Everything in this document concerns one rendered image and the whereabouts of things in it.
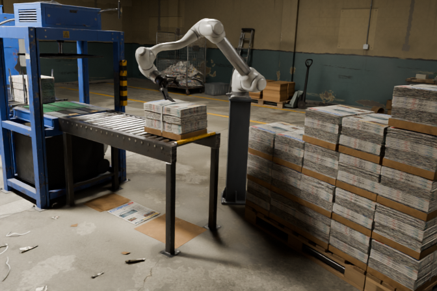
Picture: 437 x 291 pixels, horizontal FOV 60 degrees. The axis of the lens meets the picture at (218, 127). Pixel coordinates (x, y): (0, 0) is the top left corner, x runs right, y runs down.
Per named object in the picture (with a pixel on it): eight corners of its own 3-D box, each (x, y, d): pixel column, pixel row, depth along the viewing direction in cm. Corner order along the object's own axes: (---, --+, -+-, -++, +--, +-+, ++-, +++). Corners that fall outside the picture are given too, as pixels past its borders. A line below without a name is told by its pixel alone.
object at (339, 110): (340, 106, 279) (341, 104, 279) (375, 112, 256) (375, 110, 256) (305, 109, 259) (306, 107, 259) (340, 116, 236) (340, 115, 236)
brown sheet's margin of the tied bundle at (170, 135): (207, 134, 283) (207, 128, 282) (181, 141, 261) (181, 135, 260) (191, 130, 293) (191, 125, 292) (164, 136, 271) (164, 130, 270)
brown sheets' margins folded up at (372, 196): (276, 194, 345) (281, 141, 333) (399, 253, 253) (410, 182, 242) (244, 203, 322) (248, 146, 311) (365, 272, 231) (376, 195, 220)
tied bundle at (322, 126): (337, 135, 285) (340, 105, 280) (371, 145, 262) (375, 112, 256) (302, 141, 264) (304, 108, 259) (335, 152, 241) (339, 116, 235)
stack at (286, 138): (275, 209, 348) (282, 121, 330) (396, 273, 257) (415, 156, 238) (243, 219, 326) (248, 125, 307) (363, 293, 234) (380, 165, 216)
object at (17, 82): (56, 101, 401) (54, 76, 396) (28, 104, 378) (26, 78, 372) (37, 97, 423) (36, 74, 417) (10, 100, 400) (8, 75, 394)
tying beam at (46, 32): (124, 41, 371) (123, 31, 369) (29, 39, 297) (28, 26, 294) (82, 39, 410) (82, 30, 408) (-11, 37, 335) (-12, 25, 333)
